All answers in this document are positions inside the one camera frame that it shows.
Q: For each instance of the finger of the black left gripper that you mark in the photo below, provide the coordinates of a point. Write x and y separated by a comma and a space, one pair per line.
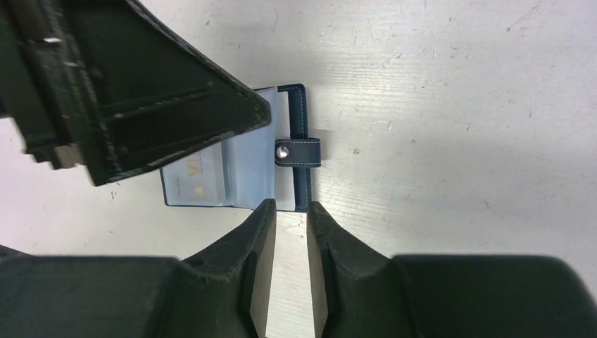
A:
107, 85

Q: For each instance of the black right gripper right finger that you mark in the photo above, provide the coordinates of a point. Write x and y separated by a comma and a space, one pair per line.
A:
358, 292

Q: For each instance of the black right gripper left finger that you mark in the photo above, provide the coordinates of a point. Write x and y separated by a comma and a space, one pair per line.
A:
221, 291

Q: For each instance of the navy blue card holder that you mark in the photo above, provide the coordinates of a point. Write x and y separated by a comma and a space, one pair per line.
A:
273, 162

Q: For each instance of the white credit card in holder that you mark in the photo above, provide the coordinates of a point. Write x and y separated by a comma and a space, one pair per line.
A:
196, 180

